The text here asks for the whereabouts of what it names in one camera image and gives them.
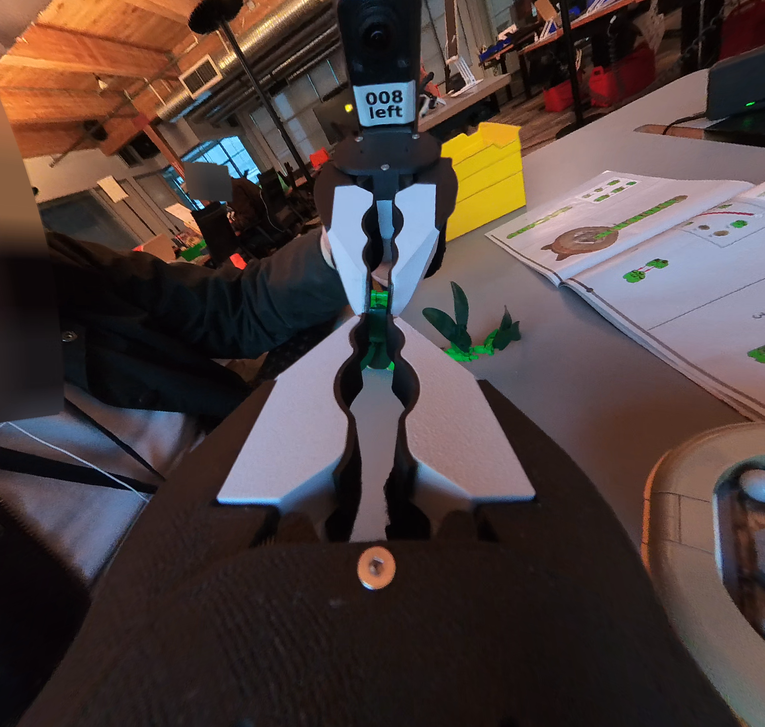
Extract person's dark jacket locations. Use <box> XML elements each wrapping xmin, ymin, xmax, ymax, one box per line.
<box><xmin>0</xmin><ymin>231</ymin><xmax>282</xmax><ymax>727</ymax></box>

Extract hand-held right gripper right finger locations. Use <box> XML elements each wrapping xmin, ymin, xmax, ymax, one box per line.
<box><xmin>387</xmin><ymin>315</ymin><xmax>537</xmax><ymax>539</ymax></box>

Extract yellow plastic bin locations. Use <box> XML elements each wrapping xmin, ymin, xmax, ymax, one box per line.
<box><xmin>440</xmin><ymin>122</ymin><xmax>528</xmax><ymax>243</ymax></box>

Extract green bamboo stalk pointed leaves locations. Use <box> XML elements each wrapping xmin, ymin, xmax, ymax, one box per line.
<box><xmin>359</xmin><ymin>309</ymin><xmax>396</xmax><ymax>372</ymax></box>

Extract thin white cord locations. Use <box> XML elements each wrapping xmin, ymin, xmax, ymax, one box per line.
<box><xmin>0</xmin><ymin>419</ymin><xmax>159</xmax><ymax>498</ymax></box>

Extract black lanyard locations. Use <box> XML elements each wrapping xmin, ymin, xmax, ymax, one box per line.
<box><xmin>0</xmin><ymin>398</ymin><xmax>168</xmax><ymax>495</ymax></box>

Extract green twig with oval leaves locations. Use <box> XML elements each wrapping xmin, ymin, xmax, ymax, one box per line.
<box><xmin>422</xmin><ymin>280</ymin><xmax>522</xmax><ymax>362</ymax></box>

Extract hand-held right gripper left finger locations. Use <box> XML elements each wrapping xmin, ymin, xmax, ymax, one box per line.
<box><xmin>215</xmin><ymin>314</ymin><xmax>367</xmax><ymax>539</ymax></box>

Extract silver ventilation duct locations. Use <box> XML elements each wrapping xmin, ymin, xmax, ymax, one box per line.
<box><xmin>152</xmin><ymin>0</ymin><xmax>341</xmax><ymax>124</ymax></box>

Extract red container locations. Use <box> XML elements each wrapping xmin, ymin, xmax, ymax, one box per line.
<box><xmin>720</xmin><ymin>0</ymin><xmax>765</xmax><ymax>61</ymax></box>
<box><xmin>588</xmin><ymin>46</ymin><xmax>655</xmax><ymax>109</ymax></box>
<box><xmin>543</xmin><ymin>78</ymin><xmax>576</xmax><ymax>112</ymax></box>

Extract person's pale shirt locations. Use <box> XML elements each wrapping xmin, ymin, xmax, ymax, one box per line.
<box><xmin>0</xmin><ymin>380</ymin><xmax>198</xmax><ymax>584</ymax></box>

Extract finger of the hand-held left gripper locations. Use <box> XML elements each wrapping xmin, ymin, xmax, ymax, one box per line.
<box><xmin>330</xmin><ymin>184</ymin><xmax>383</xmax><ymax>317</ymax></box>
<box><xmin>385</xmin><ymin>182</ymin><xmax>446</xmax><ymax>317</ymax></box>

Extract person's left forearm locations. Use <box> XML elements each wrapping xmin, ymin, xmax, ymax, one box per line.
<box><xmin>48</xmin><ymin>228</ymin><xmax>350</xmax><ymax>360</ymax></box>

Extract grey desk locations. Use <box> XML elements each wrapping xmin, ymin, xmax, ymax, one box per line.
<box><xmin>335</xmin><ymin>67</ymin><xmax>765</xmax><ymax>727</ymax></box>

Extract white instruction booklet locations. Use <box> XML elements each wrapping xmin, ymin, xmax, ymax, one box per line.
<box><xmin>485</xmin><ymin>170</ymin><xmax>765</xmax><ymax>422</ymax></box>

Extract tan brick-built pot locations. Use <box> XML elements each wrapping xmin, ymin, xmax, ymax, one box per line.
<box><xmin>642</xmin><ymin>421</ymin><xmax>765</xmax><ymax>727</ymax></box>

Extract long background desk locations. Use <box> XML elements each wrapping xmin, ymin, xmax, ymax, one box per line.
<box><xmin>520</xmin><ymin>0</ymin><xmax>765</xmax><ymax>53</ymax></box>

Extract black cable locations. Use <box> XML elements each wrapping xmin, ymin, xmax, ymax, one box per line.
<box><xmin>660</xmin><ymin>114</ymin><xmax>718</xmax><ymax>137</ymax></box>

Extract black device with green light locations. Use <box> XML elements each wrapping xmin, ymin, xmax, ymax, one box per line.
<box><xmin>705</xmin><ymin>46</ymin><xmax>765</xmax><ymax>121</ymax></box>

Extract plain black pole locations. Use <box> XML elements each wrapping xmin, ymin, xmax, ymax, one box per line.
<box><xmin>553</xmin><ymin>0</ymin><xmax>589</xmax><ymax>136</ymax></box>

